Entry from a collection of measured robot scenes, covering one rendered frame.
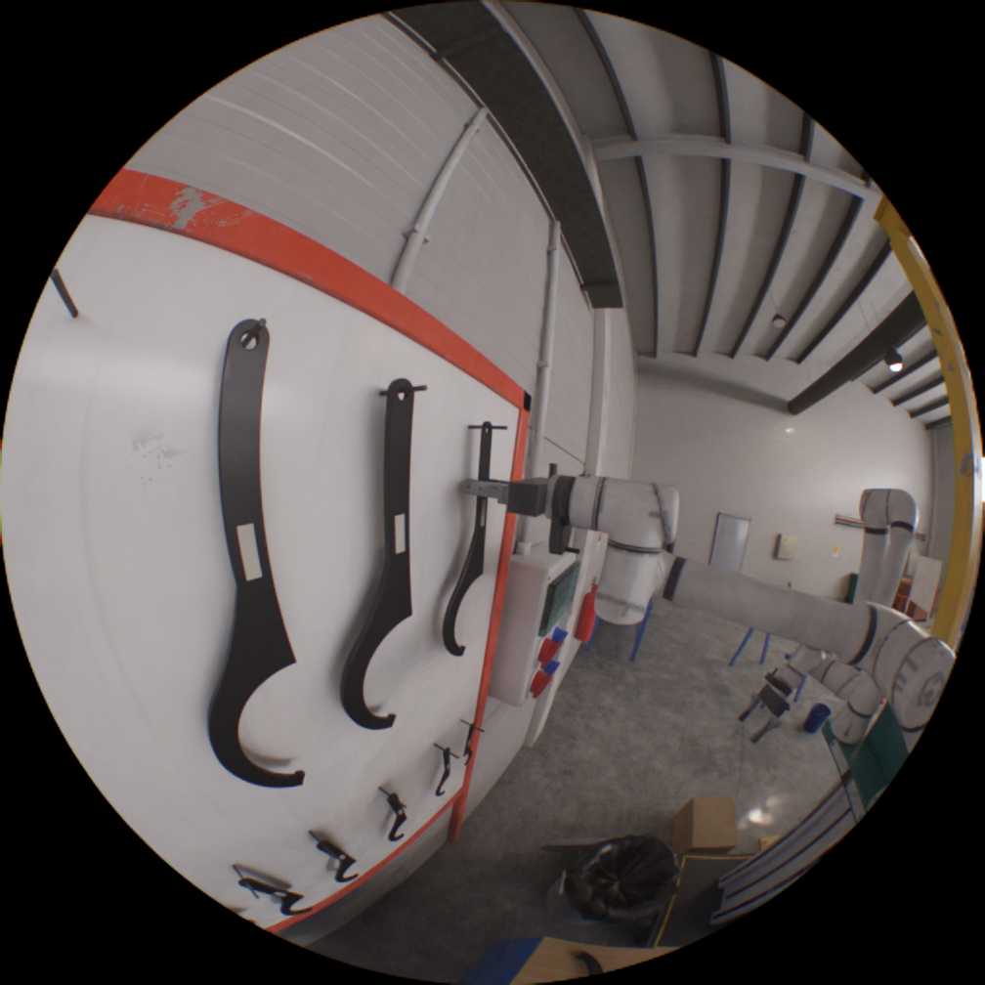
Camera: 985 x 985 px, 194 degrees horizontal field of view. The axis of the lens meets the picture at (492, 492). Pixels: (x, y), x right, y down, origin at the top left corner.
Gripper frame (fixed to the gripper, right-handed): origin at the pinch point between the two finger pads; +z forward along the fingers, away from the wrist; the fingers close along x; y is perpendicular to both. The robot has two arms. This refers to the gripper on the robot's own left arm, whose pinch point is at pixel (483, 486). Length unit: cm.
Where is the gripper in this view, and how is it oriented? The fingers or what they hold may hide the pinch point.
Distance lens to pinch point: 53.7
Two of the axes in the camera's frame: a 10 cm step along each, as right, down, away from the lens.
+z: -8.7, -1.3, 4.7
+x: -4.9, 1.0, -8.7
